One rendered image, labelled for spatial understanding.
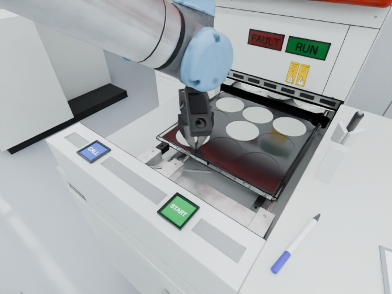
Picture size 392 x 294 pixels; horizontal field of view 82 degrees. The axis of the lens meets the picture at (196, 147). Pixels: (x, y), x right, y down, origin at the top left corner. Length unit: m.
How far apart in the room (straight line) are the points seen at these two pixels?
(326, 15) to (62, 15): 0.65
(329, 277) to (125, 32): 0.41
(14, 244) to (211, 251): 1.53
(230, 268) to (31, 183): 1.86
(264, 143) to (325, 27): 0.35
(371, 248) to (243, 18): 0.69
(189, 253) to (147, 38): 0.31
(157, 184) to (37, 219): 1.44
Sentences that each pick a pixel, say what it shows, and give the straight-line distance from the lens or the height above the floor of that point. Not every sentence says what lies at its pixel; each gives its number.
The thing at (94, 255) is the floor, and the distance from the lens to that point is 1.55.
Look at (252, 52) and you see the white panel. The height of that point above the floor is 1.05.
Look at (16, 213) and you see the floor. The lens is 1.96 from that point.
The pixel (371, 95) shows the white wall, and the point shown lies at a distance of 2.41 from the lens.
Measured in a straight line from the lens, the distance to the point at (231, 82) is 0.91.
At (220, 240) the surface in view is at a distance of 0.41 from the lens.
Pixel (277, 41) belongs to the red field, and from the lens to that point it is 0.81.
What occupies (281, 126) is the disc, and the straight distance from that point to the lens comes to 0.76.
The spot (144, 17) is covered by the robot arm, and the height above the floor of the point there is 1.27.
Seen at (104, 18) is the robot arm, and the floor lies 1.27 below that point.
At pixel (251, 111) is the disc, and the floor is 0.90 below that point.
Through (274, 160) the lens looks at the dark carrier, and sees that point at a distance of 0.63.
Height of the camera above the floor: 1.32
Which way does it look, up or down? 41 degrees down
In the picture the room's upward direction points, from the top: straight up
